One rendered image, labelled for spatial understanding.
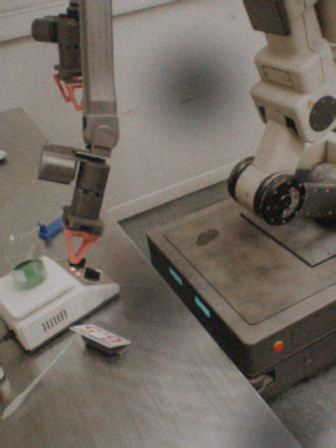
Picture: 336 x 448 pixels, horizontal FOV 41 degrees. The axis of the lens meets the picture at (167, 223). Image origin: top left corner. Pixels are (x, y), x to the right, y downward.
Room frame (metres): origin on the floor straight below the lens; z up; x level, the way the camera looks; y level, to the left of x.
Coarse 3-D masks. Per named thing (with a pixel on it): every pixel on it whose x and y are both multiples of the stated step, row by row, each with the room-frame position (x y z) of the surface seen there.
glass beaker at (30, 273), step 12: (12, 240) 0.67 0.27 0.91; (24, 240) 0.67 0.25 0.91; (36, 240) 0.65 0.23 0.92; (0, 252) 0.63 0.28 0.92; (12, 252) 0.66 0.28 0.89; (24, 252) 0.67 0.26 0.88; (36, 252) 0.63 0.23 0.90; (12, 264) 0.61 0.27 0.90; (24, 264) 0.61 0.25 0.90; (36, 264) 0.62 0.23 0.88; (12, 276) 0.62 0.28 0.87; (24, 276) 0.61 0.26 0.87; (36, 276) 0.62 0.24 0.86; (24, 288) 0.61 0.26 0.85; (36, 288) 0.61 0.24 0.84
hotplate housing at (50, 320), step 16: (80, 288) 0.62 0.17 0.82; (96, 288) 0.64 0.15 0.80; (112, 288) 0.65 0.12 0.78; (0, 304) 0.61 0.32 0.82; (48, 304) 0.59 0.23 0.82; (64, 304) 0.59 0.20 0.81; (80, 304) 0.61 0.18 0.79; (96, 304) 0.63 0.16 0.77; (16, 320) 0.56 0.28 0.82; (32, 320) 0.56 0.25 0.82; (48, 320) 0.57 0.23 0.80; (64, 320) 0.59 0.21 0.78; (16, 336) 0.58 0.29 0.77; (32, 336) 0.55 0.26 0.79; (48, 336) 0.57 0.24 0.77
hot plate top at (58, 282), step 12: (48, 264) 0.68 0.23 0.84; (48, 276) 0.64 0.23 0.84; (60, 276) 0.64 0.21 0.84; (0, 288) 0.63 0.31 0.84; (12, 288) 0.63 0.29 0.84; (48, 288) 0.61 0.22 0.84; (60, 288) 0.61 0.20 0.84; (0, 300) 0.60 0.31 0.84; (12, 300) 0.60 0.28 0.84; (24, 300) 0.59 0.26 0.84; (36, 300) 0.58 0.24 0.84; (48, 300) 0.59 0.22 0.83; (12, 312) 0.56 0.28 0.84; (24, 312) 0.56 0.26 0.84
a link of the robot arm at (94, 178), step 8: (80, 160) 0.75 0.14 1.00; (88, 160) 0.76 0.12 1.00; (96, 160) 0.77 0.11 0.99; (104, 160) 0.78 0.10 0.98; (80, 168) 0.76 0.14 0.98; (88, 168) 0.75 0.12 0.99; (96, 168) 0.75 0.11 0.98; (104, 168) 0.75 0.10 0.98; (72, 176) 0.75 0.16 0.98; (80, 176) 0.75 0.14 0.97; (88, 176) 0.74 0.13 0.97; (96, 176) 0.74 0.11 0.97; (104, 176) 0.75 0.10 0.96; (80, 184) 0.74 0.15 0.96; (88, 184) 0.74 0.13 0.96; (96, 184) 0.74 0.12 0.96; (104, 184) 0.75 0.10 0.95; (88, 192) 0.74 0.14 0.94; (96, 192) 0.75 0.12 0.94
